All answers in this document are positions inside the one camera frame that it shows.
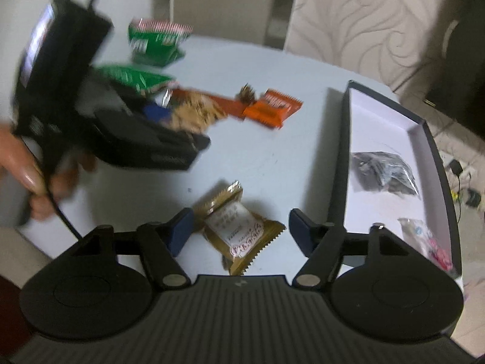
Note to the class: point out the person's left hand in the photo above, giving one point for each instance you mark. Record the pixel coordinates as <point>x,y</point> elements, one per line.
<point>22,167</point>

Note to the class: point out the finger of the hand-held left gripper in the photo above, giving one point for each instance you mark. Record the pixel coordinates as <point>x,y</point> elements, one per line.
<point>159,144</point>
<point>151,112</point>

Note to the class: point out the small brown candy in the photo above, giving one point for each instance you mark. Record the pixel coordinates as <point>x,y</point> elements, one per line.
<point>248,94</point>

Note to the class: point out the orange snack packet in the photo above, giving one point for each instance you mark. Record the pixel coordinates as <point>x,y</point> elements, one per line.
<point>272,108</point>

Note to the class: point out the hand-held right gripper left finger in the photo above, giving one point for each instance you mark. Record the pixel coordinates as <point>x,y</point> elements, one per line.
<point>181,231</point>

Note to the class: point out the green snack packet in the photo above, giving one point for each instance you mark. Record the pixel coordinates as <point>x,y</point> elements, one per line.
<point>134,77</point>
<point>157,40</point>

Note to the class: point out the dark box with white inside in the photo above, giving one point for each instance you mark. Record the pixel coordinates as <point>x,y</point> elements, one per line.
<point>379,129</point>

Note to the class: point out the black plug charger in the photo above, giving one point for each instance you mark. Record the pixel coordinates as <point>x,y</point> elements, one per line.
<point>456,167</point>

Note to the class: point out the gold snack packet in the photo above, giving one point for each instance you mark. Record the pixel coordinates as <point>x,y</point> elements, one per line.
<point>237,229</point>

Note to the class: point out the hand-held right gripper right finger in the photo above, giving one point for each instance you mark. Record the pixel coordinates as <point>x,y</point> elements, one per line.
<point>301,231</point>

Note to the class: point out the brown peanut snack packet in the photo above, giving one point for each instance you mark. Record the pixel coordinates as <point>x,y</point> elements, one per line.
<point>201,112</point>

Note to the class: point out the small black device box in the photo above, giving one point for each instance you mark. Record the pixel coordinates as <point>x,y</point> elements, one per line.
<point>473,199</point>

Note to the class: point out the clear pink candy packet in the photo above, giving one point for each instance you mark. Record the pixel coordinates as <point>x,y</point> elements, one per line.
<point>428,240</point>

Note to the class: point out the black snack packet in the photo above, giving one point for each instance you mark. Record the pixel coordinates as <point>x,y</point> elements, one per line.
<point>382,172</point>

